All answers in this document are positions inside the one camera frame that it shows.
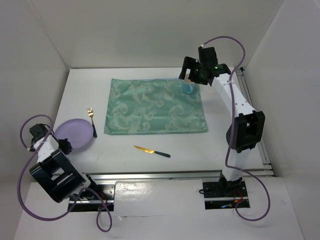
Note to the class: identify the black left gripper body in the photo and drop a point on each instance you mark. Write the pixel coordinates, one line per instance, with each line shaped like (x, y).
(63, 145)

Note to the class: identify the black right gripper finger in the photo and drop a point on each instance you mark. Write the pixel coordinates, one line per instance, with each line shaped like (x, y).
(191, 77)
(189, 63)

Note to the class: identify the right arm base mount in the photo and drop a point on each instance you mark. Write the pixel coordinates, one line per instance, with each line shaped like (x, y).
(215, 198)

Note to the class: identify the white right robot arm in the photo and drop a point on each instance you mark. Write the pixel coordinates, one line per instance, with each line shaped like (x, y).
(246, 123)

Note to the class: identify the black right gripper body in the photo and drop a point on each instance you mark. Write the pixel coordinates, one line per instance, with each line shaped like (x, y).
(199, 66)

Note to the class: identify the gold knife dark handle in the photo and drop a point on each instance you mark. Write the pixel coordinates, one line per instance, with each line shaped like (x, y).
(149, 151)

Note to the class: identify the aluminium front rail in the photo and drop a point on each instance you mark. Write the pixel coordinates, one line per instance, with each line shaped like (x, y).
(148, 176)

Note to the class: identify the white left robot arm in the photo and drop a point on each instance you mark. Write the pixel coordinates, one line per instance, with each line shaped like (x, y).
(54, 171)

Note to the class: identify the blue mug white inside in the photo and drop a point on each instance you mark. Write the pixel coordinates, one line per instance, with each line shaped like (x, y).
(187, 86)

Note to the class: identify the gold fork dark handle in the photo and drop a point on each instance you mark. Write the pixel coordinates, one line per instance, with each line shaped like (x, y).
(91, 115)

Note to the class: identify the green patterned cloth placemat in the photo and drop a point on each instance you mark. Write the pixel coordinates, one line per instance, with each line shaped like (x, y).
(153, 106)

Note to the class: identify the purple plate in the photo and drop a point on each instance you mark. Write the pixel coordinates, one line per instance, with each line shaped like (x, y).
(77, 131)

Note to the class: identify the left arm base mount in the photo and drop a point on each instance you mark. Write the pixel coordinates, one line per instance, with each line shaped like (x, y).
(89, 202)

